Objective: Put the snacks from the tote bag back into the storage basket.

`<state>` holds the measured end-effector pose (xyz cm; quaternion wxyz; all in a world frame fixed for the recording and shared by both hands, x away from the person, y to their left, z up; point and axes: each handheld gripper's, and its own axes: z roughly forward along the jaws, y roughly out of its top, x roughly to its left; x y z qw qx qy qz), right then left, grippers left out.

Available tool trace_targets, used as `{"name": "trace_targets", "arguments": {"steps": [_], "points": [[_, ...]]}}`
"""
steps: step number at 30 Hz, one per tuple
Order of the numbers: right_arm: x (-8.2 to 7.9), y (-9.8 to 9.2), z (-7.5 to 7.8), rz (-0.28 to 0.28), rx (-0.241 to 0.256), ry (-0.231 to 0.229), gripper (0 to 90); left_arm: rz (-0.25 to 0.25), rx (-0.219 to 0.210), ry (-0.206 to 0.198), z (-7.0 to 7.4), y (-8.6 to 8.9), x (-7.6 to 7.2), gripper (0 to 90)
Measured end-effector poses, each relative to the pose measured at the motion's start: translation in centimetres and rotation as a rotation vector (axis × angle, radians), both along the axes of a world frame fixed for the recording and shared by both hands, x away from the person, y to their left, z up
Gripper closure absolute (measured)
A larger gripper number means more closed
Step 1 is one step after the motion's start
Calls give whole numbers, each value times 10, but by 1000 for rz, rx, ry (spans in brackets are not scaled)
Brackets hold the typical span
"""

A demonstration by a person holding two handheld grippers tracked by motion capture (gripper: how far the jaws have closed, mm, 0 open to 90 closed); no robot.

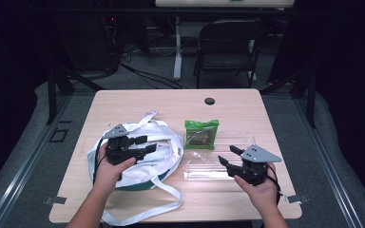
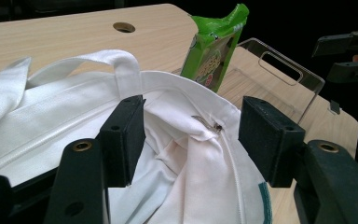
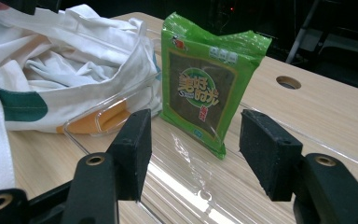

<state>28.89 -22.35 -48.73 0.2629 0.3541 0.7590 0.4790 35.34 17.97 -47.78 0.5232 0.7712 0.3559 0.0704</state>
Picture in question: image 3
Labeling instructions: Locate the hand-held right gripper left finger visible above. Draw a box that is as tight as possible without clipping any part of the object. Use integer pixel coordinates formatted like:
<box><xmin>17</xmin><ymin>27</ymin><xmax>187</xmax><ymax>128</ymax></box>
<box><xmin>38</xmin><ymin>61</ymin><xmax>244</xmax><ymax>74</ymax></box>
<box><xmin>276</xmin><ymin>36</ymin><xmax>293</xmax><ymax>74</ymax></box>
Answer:
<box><xmin>60</xmin><ymin>108</ymin><xmax>153</xmax><ymax>224</ymax></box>

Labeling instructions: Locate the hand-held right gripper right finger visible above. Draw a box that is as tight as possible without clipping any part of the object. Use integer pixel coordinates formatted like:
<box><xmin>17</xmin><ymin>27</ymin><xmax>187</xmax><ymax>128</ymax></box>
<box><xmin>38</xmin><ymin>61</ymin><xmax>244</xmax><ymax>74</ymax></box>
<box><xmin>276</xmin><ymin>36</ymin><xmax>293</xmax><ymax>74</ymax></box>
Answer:
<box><xmin>239</xmin><ymin>108</ymin><xmax>358</xmax><ymax>224</ymax></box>

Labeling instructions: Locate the white tote bag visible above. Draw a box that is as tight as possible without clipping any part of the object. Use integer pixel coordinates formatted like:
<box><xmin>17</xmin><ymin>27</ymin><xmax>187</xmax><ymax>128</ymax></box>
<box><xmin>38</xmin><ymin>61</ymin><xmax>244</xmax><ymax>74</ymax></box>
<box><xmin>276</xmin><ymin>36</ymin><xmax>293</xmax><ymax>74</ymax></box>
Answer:
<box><xmin>0</xmin><ymin>3</ymin><xmax>164</xmax><ymax>198</ymax></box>

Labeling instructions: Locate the green snack packet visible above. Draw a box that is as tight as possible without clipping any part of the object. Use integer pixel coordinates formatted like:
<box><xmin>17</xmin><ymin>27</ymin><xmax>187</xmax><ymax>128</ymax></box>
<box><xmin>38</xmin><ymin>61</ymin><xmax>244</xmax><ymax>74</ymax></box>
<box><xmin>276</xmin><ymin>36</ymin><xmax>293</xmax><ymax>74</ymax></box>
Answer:
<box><xmin>159</xmin><ymin>11</ymin><xmax>273</xmax><ymax>161</ymax></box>

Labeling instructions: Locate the white table leg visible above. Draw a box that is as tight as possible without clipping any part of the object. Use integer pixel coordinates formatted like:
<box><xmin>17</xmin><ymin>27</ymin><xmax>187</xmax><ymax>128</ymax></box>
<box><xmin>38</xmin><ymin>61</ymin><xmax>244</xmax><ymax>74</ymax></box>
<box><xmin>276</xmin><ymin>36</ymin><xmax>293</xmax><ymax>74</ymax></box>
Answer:
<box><xmin>284</xmin><ymin>0</ymin><xmax>322</xmax><ymax>65</ymax></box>

